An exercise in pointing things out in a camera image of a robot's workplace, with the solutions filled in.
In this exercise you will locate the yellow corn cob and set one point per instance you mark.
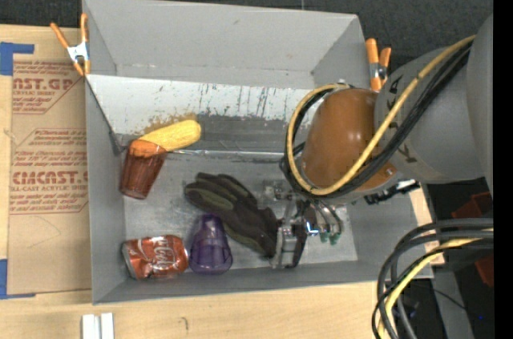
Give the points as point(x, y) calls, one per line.
point(176, 135)

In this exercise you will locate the grey metal bin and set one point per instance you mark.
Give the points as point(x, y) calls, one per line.
point(240, 49)

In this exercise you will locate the orange plastic cup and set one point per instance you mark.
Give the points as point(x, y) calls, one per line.
point(140, 173)

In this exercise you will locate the purple plastic cup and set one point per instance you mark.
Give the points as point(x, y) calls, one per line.
point(210, 249)

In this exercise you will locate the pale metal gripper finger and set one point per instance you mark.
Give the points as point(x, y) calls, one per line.
point(277, 191)
point(285, 245)

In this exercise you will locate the crushed red soda can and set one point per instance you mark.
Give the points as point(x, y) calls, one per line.
point(154, 257)

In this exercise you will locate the dark brown glove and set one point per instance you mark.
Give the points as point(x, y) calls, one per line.
point(236, 205)

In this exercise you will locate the brown cardboard board red print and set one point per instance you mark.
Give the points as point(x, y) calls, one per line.
point(48, 241)

